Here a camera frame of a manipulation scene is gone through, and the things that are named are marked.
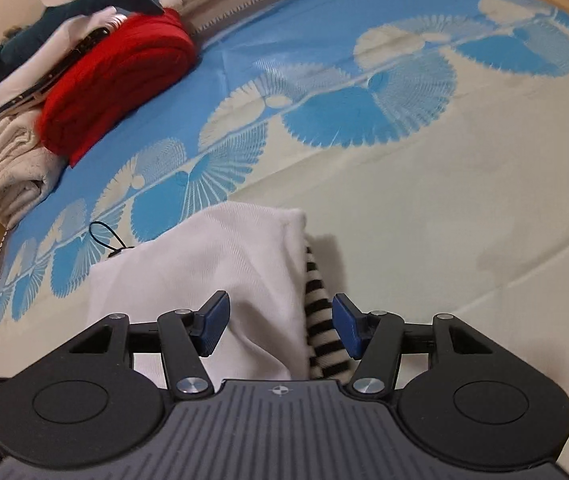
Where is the striped top with white vest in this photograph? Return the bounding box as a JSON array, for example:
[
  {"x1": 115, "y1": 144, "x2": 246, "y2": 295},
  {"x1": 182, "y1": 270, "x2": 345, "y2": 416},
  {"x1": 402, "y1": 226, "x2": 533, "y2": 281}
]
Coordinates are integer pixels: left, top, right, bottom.
[{"x1": 87, "y1": 202, "x2": 360, "y2": 386}]

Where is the dark starry folded blanket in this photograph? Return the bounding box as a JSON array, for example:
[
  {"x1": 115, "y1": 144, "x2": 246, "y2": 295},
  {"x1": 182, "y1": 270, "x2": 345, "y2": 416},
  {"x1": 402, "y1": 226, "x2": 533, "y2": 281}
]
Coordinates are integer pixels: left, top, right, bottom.
[{"x1": 0, "y1": 27, "x2": 112, "y2": 141}]

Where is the red folded blanket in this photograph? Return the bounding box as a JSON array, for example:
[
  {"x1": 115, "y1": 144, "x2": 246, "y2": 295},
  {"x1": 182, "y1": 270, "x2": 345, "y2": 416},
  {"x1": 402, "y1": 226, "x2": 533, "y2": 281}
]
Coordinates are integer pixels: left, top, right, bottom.
[{"x1": 39, "y1": 10, "x2": 198, "y2": 168}]

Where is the blue and cream bed sheet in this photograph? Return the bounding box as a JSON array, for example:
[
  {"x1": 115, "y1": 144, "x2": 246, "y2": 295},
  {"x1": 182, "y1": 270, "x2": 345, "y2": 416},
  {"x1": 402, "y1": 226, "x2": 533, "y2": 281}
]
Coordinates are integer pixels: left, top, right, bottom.
[{"x1": 0, "y1": 0, "x2": 569, "y2": 396}]

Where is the dark blue shark plush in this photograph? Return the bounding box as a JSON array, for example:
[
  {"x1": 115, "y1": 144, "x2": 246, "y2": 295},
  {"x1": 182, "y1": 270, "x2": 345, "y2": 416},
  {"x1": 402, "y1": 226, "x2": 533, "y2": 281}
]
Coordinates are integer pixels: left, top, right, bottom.
[{"x1": 0, "y1": 0, "x2": 165, "y2": 83}]

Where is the cream folded blanket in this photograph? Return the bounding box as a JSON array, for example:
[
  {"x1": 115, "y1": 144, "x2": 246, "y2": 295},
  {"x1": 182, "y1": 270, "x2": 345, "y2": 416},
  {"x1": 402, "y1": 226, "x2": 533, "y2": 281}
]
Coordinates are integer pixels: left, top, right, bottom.
[{"x1": 0, "y1": 115, "x2": 65, "y2": 228}]

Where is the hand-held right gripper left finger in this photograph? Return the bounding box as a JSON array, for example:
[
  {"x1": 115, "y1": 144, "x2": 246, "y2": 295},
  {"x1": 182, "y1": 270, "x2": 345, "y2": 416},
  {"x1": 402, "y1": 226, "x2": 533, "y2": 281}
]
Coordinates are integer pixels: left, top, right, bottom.
[{"x1": 52, "y1": 291, "x2": 230, "y2": 401}]

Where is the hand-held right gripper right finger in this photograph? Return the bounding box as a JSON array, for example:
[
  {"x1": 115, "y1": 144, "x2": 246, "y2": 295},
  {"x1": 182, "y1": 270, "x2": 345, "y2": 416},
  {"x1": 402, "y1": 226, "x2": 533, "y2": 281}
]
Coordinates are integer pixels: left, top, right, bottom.
[{"x1": 333, "y1": 293, "x2": 515, "y2": 401}]

